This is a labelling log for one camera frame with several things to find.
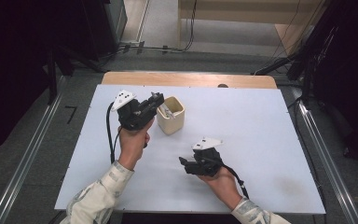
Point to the wooden table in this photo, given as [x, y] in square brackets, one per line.
[167, 79]

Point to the cream square pen holder cup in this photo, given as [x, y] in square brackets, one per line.
[172, 124]

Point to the black metal stand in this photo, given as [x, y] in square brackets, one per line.
[53, 77]
[306, 68]

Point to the person's right hand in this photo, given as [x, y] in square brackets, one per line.
[223, 186]

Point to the black cabinet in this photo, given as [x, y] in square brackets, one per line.
[105, 28]

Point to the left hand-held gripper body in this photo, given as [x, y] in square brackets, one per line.
[133, 115]

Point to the person's left hand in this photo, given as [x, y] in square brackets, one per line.
[133, 144]

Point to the light wooden furniture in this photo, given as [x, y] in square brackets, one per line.
[245, 12]

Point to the clear ballpoint pen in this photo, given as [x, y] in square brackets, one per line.
[168, 112]

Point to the metal floor rail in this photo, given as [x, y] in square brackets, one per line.
[329, 161]
[28, 158]

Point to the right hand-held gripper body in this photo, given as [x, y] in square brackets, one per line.
[208, 161]

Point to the dark curtain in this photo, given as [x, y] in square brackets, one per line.
[9, 62]
[354, 77]

